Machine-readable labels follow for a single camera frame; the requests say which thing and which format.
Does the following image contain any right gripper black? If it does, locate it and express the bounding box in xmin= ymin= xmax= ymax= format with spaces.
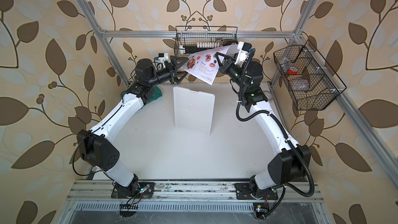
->
xmin=218 ymin=52 xmax=249 ymax=93

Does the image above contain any restaurant menu sheet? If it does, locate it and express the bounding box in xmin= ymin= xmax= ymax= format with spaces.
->
xmin=182 ymin=44 xmax=238 ymax=85

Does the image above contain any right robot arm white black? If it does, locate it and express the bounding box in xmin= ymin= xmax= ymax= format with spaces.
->
xmin=215 ymin=50 xmax=315 ymax=198

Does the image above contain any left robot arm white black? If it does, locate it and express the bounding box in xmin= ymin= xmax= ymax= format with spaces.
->
xmin=73 ymin=56 xmax=188 ymax=189

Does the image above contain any black socket holder set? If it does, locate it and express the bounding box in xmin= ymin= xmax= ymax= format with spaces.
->
xmin=176 ymin=39 xmax=234 ymax=55

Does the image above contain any green tool case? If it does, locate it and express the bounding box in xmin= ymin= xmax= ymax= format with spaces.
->
xmin=121 ymin=84 xmax=162 ymax=105

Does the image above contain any red lidded container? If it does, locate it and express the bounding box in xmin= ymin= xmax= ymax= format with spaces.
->
xmin=287 ymin=66 xmax=299 ymax=75

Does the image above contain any clear plastic container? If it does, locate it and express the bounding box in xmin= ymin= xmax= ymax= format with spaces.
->
xmin=290 ymin=78 xmax=311 ymax=92

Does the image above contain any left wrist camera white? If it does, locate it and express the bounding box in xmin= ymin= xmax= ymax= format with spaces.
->
xmin=154 ymin=53 xmax=170 ymax=67

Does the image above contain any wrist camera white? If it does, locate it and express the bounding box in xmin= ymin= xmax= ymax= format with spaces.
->
xmin=154 ymin=53 xmax=170 ymax=67
xmin=235 ymin=41 xmax=252 ymax=65

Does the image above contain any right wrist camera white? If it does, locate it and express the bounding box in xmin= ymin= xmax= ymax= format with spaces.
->
xmin=235 ymin=41 xmax=252 ymax=65

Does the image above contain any black wire basket back wall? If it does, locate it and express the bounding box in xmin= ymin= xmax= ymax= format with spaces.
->
xmin=174 ymin=25 xmax=238 ymax=57

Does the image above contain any black wire basket wall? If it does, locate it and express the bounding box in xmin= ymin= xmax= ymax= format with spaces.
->
xmin=174 ymin=25 xmax=238 ymax=57
xmin=273 ymin=40 xmax=347 ymax=111

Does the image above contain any black corrugated cable conduit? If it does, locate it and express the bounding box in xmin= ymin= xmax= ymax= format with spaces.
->
xmin=235 ymin=48 xmax=315 ymax=198

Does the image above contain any aluminium frame crossbar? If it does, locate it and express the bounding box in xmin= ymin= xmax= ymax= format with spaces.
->
xmin=100 ymin=30 xmax=297 ymax=38

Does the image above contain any black wire basket right wall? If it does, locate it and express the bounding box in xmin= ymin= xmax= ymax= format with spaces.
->
xmin=273 ymin=40 xmax=347 ymax=111

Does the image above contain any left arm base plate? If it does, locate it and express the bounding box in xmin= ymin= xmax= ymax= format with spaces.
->
xmin=111 ymin=181 xmax=155 ymax=199

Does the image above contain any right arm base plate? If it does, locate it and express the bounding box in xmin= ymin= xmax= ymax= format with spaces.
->
xmin=234 ymin=182 xmax=278 ymax=200

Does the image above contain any aluminium mounting rail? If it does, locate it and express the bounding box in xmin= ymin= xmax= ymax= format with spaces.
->
xmin=66 ymin=179 xmax=324 ymax=202

